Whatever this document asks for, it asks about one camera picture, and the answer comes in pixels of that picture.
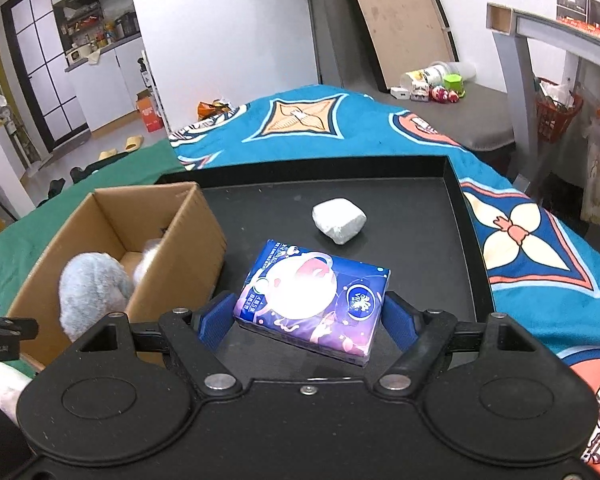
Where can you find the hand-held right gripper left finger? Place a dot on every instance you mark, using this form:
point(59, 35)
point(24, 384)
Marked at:
point(219, 320)

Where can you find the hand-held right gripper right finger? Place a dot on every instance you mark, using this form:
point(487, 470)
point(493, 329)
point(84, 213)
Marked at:
point(400, 321)

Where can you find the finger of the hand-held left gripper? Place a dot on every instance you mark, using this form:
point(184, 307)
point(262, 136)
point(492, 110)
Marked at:
point(7, 330)

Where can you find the cardboard box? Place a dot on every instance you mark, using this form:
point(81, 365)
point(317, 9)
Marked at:
point(190, 255)

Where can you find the black tray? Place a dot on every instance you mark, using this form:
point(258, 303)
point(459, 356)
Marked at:
point(420, 240)

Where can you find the blue tissue pack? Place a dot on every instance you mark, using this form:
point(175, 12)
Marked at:
point(300, 295)

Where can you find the white fluffy cloth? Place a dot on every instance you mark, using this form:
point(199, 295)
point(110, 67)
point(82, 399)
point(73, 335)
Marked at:
point(2, 390)

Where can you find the grey fluffy plush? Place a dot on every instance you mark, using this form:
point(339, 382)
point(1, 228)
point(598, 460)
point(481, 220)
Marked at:
point(90, 290)

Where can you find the green mat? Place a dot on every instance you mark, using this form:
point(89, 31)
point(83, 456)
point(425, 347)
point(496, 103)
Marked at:
point(45, 230)

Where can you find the white stone block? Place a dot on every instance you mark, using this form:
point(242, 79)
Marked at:
point(339, 220)

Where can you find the black shoes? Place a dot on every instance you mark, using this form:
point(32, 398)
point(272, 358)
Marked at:
point(70, 180)

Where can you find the yellow slippers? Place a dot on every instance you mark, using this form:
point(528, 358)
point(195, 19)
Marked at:
point(125, 146)

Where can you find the orange snack bag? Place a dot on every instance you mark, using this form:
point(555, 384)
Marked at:
point(212, 109)

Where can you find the grey upholstered bench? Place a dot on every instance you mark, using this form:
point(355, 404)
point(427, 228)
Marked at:
point(480, 120)

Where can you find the orange carton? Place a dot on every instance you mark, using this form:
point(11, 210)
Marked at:
point(150, 112)

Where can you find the white charger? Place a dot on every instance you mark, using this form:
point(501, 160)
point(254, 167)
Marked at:
point(400, 94)

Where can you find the red toy figure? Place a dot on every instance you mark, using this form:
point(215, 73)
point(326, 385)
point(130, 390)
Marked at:
point(442, 94)

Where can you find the green cup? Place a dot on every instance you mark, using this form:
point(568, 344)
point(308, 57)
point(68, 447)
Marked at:
point(454, 85)

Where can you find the orange basket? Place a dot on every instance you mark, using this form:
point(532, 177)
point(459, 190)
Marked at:
point(557, 115)

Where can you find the white kitchen cabinet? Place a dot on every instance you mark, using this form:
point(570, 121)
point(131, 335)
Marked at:
point(105, 85)

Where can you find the white table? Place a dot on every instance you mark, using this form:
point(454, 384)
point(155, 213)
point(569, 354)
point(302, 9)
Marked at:
point(522, 85)

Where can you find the black-framed glass door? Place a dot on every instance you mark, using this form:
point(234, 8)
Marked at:
point(45, 60)

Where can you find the brown board with black frame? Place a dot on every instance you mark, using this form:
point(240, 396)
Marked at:
point(400, 25)

